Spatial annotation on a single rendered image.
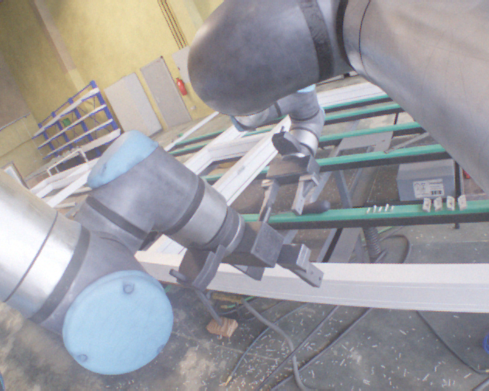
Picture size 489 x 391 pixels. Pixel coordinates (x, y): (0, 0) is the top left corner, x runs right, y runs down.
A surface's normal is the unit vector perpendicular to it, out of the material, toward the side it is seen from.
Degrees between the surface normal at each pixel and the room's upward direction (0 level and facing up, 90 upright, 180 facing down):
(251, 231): 25
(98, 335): 94
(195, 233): 101
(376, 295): 90
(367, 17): 61
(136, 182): 89
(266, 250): 83
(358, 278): 0
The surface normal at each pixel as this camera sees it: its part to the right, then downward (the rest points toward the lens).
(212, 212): 0.66, -0.07
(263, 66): -0.25, 0.74
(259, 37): -0.36, 0.45
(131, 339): 0.59, 0.20
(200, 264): -0.66, -0.53
